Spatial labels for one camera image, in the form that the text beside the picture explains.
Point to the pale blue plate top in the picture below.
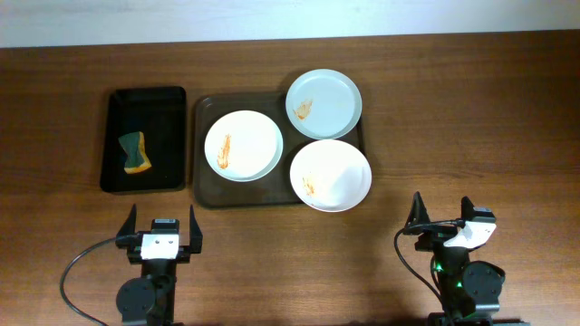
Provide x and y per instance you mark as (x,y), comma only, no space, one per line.
(323,104)

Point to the yellow green scrub sponge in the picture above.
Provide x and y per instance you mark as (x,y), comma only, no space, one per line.
(133,144)

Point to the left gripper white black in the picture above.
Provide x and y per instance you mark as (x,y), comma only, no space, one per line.
(190,247)

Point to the white plate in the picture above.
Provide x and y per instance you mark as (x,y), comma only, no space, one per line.
(243,146)
(330,175)

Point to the brown serving tray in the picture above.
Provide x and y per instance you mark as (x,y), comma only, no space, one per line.
(275,188)

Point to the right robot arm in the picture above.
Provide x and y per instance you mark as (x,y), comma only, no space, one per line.
(468,291)

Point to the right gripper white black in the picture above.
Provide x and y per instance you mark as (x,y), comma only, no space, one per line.
(429,243)

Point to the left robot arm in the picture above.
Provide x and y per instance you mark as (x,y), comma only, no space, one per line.
(149,300)

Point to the black rectangular sponge tray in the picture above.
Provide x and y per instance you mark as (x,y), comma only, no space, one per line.
(160,113)

